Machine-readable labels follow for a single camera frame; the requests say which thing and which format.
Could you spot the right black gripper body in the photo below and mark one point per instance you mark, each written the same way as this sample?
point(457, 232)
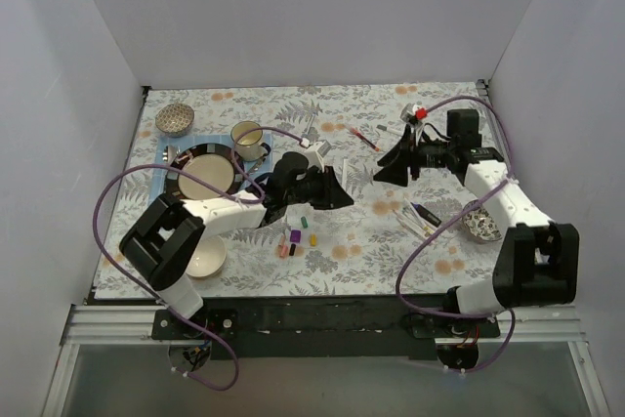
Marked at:
point(413, 159)

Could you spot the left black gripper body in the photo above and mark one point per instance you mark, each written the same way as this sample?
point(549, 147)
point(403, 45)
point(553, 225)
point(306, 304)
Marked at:
point(325, 187)

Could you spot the grey cap marker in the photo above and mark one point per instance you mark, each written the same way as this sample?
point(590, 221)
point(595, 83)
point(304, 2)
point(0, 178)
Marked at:
point(390, 130)

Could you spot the purple cap marker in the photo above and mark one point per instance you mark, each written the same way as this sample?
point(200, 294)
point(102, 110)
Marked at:
point(427, 215)

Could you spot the pink pen cap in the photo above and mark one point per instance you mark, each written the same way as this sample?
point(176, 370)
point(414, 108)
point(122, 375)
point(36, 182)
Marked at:
point(284, 250)

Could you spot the orange cap marker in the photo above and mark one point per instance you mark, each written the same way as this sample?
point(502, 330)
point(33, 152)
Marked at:
point(408, 219)

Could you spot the yellow cap marker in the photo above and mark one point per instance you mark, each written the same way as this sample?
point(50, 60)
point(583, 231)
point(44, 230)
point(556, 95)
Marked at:
point(426, 229)

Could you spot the pink cap marker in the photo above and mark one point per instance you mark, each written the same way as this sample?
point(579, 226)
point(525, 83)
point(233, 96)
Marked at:
point(412, 227)

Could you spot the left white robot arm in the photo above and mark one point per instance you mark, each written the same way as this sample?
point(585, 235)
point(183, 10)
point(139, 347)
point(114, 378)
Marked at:
point(162, 242)

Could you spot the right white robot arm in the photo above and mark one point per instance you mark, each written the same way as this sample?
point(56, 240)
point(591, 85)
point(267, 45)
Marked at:
point(537, 264)

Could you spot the light blue pen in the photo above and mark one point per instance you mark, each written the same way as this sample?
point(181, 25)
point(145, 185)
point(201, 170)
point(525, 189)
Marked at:
point(308, 128)

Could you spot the floral tablecloth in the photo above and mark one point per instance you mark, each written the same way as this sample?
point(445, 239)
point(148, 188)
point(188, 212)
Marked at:
point(361, 249)

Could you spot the cream mug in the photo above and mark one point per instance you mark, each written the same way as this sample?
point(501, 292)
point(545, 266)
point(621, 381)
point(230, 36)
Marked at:
point(248, 139)

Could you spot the floral dark bowl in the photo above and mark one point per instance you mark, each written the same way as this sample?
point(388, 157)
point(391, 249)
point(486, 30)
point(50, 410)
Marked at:
point(479, 225)

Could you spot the dark rimmed plate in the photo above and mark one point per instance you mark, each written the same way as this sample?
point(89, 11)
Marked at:
point(213, 164)

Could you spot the plain cream bowl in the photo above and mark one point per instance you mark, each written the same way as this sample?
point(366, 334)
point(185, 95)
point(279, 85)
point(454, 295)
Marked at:
point(208, 258)

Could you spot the blue checkered placemat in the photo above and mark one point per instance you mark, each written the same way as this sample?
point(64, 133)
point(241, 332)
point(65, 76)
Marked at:
point(158, 176)

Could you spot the patterned grey bowl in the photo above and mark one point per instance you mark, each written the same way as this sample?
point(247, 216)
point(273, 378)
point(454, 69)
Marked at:
point(175, 120)

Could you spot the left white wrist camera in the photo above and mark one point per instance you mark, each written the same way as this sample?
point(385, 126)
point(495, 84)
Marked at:
point(315, 154)

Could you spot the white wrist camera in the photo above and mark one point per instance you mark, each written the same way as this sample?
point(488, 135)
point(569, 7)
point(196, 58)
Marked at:
point(413, 114)
point(315, 154)

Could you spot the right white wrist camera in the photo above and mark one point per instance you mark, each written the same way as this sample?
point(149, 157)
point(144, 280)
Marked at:
point(413, 114)

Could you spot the aluminium frame rail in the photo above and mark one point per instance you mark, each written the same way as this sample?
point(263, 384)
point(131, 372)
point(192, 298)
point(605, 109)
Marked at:
point(139, 324)

